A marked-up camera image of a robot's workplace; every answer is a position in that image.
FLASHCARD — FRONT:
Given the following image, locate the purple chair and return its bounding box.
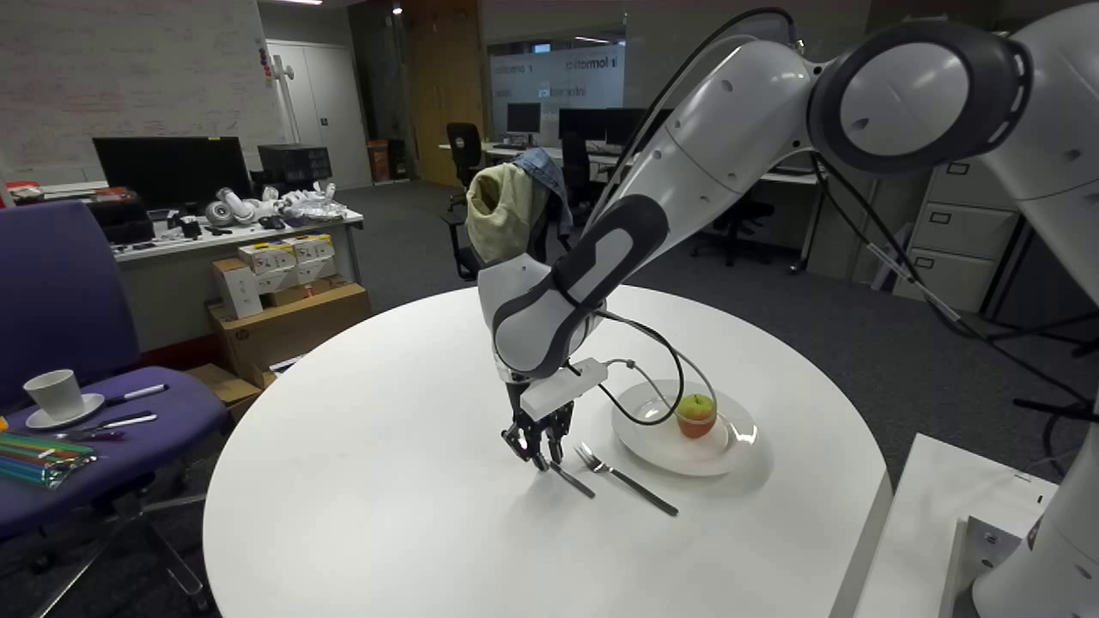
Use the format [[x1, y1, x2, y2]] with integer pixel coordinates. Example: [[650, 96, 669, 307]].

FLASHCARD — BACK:
[[0, 200, 234, 618]]

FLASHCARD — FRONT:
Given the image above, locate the white cup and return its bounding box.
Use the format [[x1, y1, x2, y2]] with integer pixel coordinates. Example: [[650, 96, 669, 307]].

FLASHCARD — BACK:
[[23, 369, 86, 422]]

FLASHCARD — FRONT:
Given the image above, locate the white saucer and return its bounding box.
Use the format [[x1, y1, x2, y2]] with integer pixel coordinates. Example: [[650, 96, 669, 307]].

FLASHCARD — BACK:
[[25, 392, 106, 431]]

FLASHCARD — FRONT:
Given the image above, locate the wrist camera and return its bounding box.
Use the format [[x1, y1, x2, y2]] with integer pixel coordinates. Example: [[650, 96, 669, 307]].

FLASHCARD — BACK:
[[519, 358, 610, 422]]

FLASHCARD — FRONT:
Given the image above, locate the silver fork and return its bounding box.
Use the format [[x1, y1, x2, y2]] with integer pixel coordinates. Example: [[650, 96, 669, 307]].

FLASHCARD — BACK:
[[574, 442, 680, 518]]

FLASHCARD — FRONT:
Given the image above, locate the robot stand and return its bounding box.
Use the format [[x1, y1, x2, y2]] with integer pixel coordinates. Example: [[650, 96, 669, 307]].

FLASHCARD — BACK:
[[829, 433, 1060, 618]]

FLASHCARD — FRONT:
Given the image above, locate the office chair draped with clothes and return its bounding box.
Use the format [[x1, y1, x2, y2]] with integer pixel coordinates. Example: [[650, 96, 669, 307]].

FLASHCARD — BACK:
[[441, 147, 575, 284]]

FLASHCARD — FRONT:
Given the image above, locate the white double door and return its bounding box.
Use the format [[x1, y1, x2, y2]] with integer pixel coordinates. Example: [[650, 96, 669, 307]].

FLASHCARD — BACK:
[[265, 39, 373, 191]]

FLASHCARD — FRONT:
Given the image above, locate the heap of white robot parts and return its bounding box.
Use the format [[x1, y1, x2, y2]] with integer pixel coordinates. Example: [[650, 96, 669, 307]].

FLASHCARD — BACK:
[[203, 180, 350, 229]]

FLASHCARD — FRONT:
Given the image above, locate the row of monitors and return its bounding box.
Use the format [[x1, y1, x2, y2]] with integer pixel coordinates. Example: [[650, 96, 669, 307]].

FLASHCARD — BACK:
[[505, 101, 672, 154]]

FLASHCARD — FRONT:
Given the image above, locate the silver and black pen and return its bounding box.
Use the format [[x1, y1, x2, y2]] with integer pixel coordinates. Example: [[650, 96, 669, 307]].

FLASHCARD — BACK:
[[81, 412, 161, 433]]

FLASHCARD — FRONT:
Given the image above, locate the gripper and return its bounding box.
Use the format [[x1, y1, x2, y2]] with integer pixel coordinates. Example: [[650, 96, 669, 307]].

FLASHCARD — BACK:
[[501, 382, 575, 473]]

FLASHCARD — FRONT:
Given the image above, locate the green and red apple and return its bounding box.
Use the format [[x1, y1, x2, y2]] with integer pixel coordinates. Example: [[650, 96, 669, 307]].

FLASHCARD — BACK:
[[675, 392, 719, 439]]

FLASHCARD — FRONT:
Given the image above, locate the black box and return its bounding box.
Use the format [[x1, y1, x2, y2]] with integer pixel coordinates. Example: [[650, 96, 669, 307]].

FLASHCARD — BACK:
[[257, 143, 334, 195]]

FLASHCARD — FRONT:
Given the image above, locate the small cardboard box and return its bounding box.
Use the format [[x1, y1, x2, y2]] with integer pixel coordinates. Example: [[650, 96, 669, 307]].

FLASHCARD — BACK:
[[184, 362, 264, 423]]

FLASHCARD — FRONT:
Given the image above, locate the black office chair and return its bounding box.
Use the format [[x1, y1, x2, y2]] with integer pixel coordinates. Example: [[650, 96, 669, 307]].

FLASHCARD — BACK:
[[444, 121, 484, 191], [689, 196, 776, 269]]

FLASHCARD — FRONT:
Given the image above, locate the grey filing cabinet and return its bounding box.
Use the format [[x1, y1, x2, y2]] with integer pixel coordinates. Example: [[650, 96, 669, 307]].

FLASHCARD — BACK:
[[891, 157, 1024, 315]]

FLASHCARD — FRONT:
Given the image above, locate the whiteboard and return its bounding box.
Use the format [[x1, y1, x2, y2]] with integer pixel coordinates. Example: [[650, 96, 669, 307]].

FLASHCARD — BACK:
[[0, 0, 286, 186]]

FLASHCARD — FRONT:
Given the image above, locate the black monitor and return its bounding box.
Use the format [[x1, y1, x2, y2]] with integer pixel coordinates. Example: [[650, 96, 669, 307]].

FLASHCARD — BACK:
[[92, 135, 255, 213]]

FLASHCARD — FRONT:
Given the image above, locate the silver knife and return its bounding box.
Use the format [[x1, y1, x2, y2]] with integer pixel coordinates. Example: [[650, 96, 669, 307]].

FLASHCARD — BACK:
[[548, 460, 597, 500]]

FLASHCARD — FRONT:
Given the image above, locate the packet of coloured straws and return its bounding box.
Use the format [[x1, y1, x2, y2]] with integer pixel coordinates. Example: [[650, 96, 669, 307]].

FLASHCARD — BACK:
[[0, 429, 98, 491]]

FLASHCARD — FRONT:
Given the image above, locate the stack of white boxes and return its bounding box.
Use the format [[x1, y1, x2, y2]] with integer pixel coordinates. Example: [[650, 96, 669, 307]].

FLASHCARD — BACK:
[[211, 233, 338, 321]]

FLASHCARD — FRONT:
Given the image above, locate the large cardboard box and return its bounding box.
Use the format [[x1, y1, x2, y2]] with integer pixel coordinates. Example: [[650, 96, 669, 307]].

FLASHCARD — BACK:
[[207, 282, 373, 389]]

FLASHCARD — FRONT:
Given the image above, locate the grey desk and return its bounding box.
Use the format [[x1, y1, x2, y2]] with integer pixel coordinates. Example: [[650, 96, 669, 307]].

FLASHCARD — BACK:
[[110, 209, 367, 351]]

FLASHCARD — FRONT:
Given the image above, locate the white plate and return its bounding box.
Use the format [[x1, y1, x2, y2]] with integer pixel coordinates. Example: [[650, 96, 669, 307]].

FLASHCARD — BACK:
[[610, 379, 761, 478]]

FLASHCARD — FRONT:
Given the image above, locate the white marker pen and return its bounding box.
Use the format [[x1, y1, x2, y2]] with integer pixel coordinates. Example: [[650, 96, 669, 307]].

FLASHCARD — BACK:
[[104, 383, 170, 407]]

